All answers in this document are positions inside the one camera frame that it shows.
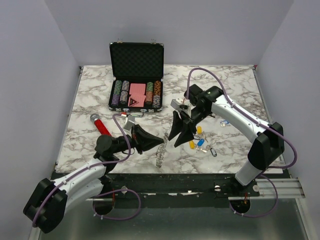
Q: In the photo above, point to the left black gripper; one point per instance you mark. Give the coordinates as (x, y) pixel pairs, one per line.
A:
(142, 140)

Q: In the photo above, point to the black poker chip case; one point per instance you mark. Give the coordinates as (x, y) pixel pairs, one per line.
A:
(141, 63)

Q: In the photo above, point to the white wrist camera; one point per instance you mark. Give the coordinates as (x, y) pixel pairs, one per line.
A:
(181, 105)
(129, 123)

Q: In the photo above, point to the blue key tag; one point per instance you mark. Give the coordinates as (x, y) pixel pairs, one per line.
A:
(224, 123)
(200, 142)

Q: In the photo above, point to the black key tag with key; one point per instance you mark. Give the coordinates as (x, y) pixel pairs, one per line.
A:
(210, 149)

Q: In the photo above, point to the black mounting base rail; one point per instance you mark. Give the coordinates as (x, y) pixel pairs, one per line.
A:
(120, 189)

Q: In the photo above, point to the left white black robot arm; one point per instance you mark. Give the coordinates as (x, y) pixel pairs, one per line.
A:
(51, 199)

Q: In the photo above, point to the red toy microphone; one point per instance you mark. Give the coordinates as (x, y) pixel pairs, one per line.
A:
(96, 120)

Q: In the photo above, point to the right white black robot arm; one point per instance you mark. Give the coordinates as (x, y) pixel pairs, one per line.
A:
(267, 145)

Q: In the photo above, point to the aluminium frame rail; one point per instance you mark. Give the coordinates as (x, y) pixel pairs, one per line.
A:
(290, 188)

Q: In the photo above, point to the pink playing card deck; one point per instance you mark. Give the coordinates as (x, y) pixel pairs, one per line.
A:
(137, 88)

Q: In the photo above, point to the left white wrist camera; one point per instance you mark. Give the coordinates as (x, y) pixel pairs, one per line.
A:
(129, 123)

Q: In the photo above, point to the lower yellow key tag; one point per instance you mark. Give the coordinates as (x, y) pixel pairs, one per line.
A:
(192, 145)

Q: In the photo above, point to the yellow key tag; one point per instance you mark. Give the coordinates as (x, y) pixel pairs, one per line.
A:
(192, 145)
(199, 130)

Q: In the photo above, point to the upper yellow key tag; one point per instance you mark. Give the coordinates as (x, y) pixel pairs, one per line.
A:
(199, 130)

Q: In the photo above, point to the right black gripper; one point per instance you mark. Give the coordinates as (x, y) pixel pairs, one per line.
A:
(188, 130)

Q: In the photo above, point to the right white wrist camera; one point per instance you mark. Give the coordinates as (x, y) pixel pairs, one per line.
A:
(181, 105)

